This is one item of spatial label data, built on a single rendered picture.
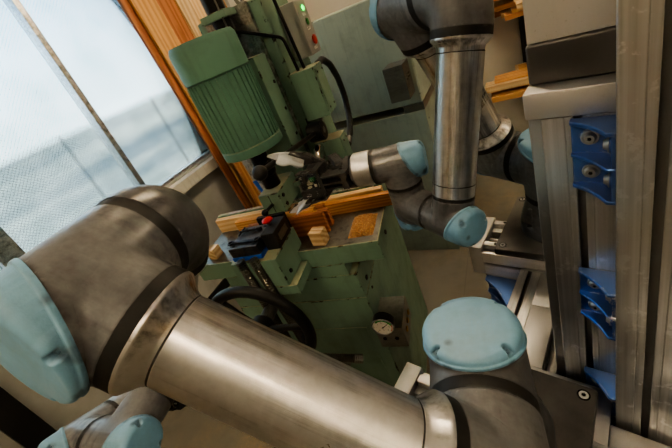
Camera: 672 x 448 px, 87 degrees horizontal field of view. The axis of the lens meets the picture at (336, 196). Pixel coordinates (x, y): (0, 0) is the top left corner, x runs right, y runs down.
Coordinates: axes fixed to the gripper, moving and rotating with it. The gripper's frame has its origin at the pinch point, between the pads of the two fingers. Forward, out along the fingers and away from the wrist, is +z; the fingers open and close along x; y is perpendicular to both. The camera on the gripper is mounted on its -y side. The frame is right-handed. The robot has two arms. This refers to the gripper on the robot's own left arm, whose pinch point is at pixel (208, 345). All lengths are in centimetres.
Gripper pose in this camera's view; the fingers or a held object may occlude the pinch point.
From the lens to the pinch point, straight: 99.3
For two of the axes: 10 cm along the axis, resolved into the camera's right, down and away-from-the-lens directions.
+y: 2.5, 9.7, -0.2
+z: 4.0, -0.9, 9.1
